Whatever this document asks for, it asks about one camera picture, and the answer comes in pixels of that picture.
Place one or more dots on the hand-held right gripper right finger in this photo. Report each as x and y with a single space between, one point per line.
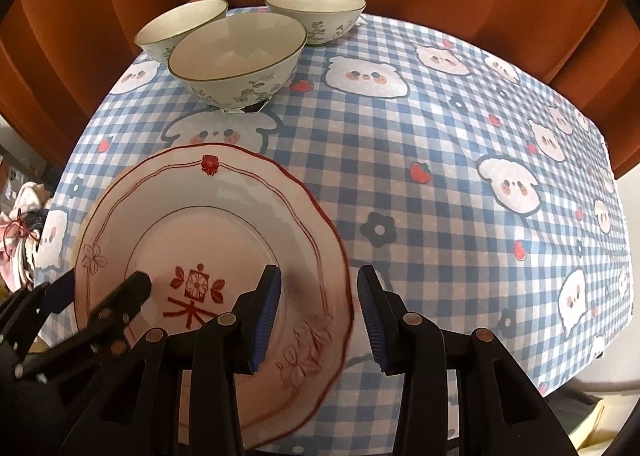
372 321

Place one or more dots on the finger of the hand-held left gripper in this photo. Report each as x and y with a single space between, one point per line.
57 292
127 293

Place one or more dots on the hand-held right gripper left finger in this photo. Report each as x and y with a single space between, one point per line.
265 321

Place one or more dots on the white plate with red print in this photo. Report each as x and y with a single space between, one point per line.
210 221

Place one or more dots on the green floral ceramic bowl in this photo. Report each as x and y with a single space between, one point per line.
315 6
235 51
170 28

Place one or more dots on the pink cloth bundle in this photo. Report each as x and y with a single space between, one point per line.
22 208

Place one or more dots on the blue checkered bear tablecloth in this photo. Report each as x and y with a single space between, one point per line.
425 101

